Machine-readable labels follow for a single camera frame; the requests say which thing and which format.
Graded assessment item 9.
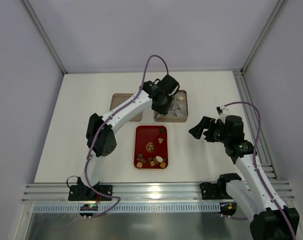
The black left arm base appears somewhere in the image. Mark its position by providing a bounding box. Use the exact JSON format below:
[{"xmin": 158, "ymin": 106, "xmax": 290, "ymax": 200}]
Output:
[{"xmin": 66, "ymin": 175, "xmax": 113, "ymax": 202}]

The gold square tin box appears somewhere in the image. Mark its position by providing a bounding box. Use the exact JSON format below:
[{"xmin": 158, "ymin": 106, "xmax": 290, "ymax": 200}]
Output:
[{"xmin": 154, "ymin": 90, "xmax": 189, "ymax": 123}]

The aluminium rail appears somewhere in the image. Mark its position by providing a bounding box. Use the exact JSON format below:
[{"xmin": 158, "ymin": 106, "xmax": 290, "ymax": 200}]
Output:
[
  {"xmin": 21, "ymin": 181, "xmax": 296, "ymax": 204},
  {"xmin": 233, "ymin": 69, "xmax": 279, "ymax": 181}
]

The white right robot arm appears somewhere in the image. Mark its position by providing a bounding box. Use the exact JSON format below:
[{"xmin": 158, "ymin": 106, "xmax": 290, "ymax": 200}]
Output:
[{"xmin": 188, "ymin": 115, "xmax": 300, "ymax": 240}]

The gold tin lid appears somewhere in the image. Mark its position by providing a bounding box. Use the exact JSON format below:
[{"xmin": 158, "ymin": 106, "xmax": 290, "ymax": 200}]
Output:
[{"xmin": 109, "ymin": 93, "xmax": 143, "ymax": 122}]

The aluminium right side rail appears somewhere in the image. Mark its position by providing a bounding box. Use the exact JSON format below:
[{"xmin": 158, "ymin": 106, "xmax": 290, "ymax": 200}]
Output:
[{"xmin": 233, "ymin": 69, "xmax": 279, "ymax": 181}]

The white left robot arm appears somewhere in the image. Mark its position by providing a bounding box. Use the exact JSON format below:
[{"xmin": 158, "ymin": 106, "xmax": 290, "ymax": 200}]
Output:
[{"xmin": 77, "ymin": 74, "xmax": 180, "ymax": 198}]

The aluminium front rail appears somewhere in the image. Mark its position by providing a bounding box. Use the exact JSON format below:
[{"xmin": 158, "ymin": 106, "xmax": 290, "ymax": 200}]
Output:
[{"xmin": 21, "ymin": 181, "xmax": 296, "ymax": 204}]

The red rectangular tray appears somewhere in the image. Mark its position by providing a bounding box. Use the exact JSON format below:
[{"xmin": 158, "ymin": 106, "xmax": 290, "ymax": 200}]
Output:
[{"xmin": 133, "ymin": 125, "xmax": 169, "ymax": 170}]

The slotted cable duct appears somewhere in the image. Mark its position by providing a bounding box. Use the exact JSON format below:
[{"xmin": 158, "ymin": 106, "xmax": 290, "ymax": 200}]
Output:
[{"xmin": 32, "ymin": 202, "xmax": 221, "ymax": 214}]

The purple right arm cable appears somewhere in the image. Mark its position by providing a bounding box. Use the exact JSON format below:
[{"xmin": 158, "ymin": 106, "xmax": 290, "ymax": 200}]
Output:
[{"xmin": 222, "ymin": 101, "xmax": 296, "ymax": 240}]

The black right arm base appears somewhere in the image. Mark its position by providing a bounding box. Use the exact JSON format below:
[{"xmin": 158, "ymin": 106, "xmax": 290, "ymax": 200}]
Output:
[{"xmin": 199, "ymin": 182, "xmax": 232, "ymax": 200}]

